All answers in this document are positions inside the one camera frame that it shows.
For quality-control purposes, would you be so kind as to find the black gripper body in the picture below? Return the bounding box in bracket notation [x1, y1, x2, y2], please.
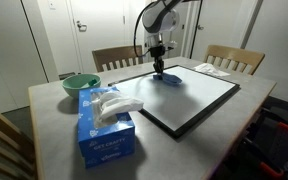
[150, 45, 165, 69]

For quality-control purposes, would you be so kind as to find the blue wiping cloth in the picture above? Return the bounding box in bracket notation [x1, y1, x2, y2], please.
[153, 73, 182, 85]

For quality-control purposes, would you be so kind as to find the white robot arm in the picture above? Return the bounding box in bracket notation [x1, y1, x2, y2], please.
[133, 0, 198, 75]

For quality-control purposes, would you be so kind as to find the black framed whiteboard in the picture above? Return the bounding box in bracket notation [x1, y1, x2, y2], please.
[109, 65, 240, 138]

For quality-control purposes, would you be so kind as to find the crumpled white paper towel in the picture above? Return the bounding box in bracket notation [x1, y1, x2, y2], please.
[194, 63, 228, 77]

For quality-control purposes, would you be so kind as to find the dark wooden chair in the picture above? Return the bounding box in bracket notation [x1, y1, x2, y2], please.
[92, 45, 143, 72]

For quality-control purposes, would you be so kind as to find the blue tissue box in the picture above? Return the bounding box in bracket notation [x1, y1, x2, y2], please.
[77, 87, 144, 168]

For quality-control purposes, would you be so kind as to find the light wooden chair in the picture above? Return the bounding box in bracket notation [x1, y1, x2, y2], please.
[203, 45, 265, 75]

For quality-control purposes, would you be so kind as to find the green bowl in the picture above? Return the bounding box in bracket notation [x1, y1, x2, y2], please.
[62, 74, 101, 99]

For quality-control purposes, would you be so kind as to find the red black clamp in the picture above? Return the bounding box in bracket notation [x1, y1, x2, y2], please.
[261, 109, 288, 131]

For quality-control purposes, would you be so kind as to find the orange black clamp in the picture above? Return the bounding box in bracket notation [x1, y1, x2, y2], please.
[242, 138, 284, 180]

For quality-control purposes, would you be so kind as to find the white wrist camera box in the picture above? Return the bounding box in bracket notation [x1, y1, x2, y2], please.
[164, 40, 177, 49]

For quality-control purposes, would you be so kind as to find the silver door handle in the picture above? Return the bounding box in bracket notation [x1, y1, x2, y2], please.
[76, 21, 87, 32]

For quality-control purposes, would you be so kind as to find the white light switch plate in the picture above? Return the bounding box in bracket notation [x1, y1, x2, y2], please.
[48, 0, 56, 10]

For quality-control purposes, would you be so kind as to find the wooden chair near camera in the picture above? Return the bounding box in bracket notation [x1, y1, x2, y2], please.
[0, 113, 39, 180]

